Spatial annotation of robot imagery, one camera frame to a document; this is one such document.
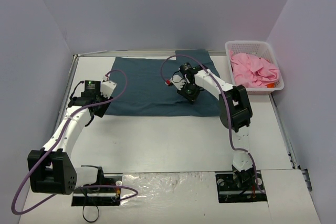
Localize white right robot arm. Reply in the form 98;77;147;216
167;62;254;189

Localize orange garment in basket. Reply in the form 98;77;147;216
266;83;276;88

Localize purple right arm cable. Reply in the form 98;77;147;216
160;55;265;193

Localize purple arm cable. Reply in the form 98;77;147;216
10;69;139;215
160;55;265;193

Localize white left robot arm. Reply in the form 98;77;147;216
27;80;117;195

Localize pink t-shirt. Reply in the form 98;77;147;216
229;50;280;88

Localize teal blue t-shirt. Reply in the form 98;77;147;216
106;49;220;117

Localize thin black cable loop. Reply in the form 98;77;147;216
81;192;100;222

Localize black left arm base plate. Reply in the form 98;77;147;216
71;188;121;207

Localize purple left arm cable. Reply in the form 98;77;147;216
10;69;139;215

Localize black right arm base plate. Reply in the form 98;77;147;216
215;172;267;204

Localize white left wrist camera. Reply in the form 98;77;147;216
100;76;117;99

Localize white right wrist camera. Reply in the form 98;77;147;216
165;73;187;91

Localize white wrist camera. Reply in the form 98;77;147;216
100;76;117;99
165;73;187;91

